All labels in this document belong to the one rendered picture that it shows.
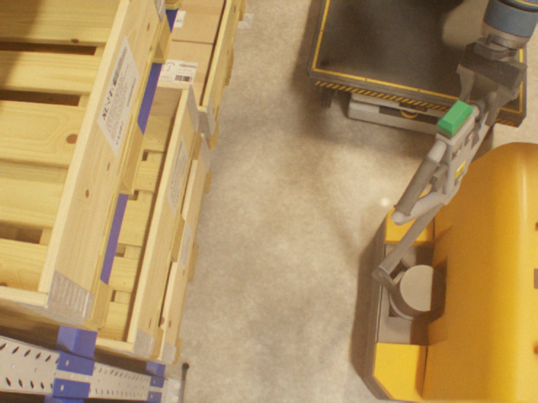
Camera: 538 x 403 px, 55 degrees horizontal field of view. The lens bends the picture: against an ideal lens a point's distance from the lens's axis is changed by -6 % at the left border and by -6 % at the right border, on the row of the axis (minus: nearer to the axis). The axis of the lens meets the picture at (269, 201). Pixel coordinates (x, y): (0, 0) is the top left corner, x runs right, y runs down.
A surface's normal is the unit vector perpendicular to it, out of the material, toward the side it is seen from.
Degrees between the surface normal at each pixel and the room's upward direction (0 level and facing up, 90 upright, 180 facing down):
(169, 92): 90
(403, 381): 22
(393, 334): 0
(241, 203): 0
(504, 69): 62
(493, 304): 68
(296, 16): 0
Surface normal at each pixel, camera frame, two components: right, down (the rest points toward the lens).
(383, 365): -0.38, -0.37
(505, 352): -0.71, -0.34
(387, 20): -0.01, -0.36
